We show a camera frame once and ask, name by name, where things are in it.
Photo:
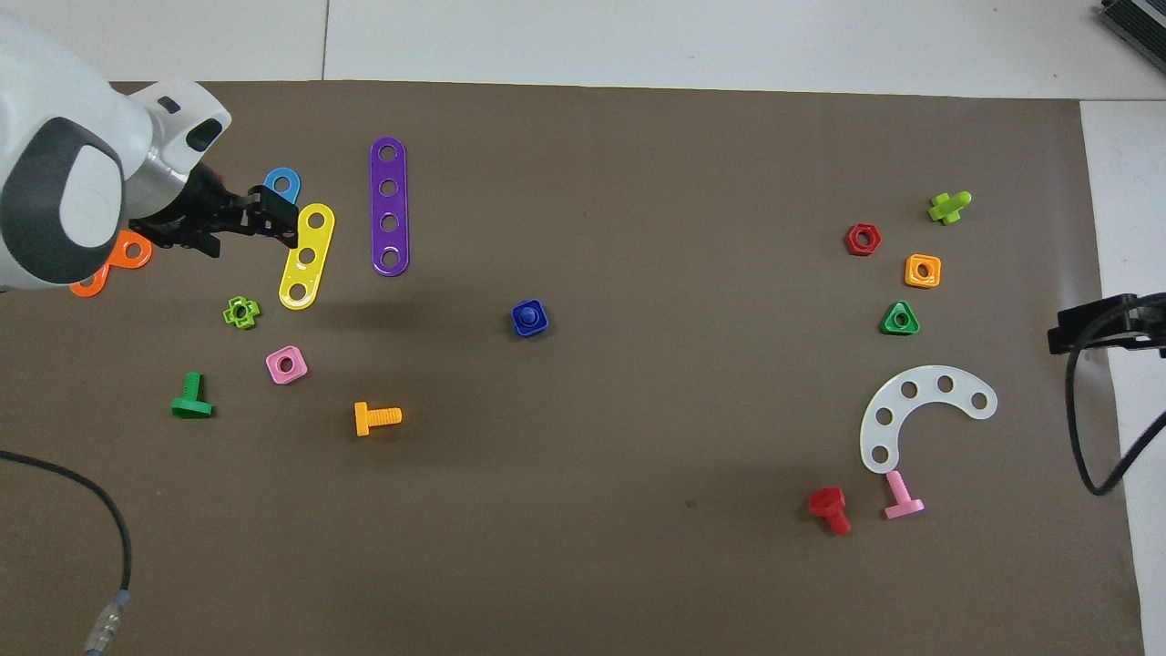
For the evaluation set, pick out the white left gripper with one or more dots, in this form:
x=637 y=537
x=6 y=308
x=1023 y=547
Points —
x=182 y=128

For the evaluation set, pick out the blue square plastic nut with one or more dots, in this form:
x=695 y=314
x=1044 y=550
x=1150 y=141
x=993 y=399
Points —
x=519 y=331

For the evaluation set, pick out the blue triangle-head plastic screw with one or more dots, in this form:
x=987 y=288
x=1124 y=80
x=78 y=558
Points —
x=528 y=315

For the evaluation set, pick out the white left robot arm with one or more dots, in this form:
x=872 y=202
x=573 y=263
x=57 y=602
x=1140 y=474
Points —
x=55 y=91

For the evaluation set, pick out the lime green cross nut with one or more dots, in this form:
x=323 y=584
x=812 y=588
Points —
x=228 y=313

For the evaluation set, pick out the pink square plastic nut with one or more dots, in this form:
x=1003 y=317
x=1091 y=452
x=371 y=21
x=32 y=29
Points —
x=273 y=374

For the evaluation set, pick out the lime green cross-head screw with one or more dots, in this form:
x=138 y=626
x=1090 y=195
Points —
x=947 y=208

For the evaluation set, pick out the orange square plastic nut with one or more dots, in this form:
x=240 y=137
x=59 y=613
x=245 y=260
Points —
x=910 y=279

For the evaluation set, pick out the dark green plastic screw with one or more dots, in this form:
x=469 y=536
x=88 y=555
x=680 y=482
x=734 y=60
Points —
x=191 y=407

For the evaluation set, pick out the green triangular plastic nut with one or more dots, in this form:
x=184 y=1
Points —
x=888 y=328

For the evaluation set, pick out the orange plastic screw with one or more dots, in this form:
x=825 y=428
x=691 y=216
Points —
x=363 y=419

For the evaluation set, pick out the red hexagonal plastic nut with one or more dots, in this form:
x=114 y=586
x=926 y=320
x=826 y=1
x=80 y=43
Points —
x=850 y=239

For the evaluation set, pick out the pink plastic screw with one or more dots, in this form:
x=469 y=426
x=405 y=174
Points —
x=902 y=507

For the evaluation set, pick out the red hexagonal-head plastic screw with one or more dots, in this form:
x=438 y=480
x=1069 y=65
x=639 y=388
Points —
x=826 y=501

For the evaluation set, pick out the blue two-hole plastic plate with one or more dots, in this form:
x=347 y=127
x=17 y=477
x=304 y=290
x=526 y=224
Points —
x=296 y=180

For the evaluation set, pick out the yellow three-hole plastic plate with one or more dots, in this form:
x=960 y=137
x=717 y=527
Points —
x=311 y=239

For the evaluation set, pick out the orange heart-shaped plastic plate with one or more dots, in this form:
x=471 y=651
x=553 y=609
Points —
x=117 y=264

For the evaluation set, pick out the purple four-hole plastic plate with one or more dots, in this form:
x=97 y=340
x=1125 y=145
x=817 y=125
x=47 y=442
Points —
x=389 y=205

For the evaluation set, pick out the white curved five-hole plate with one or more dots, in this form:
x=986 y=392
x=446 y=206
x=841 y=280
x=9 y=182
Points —
x=926 y=387

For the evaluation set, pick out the dark ribbed device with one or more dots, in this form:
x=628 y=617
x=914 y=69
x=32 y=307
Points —
x=1143 y=23

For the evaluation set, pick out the brown table mat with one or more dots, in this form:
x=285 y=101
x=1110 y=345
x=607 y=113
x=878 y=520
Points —
x=583 y=456

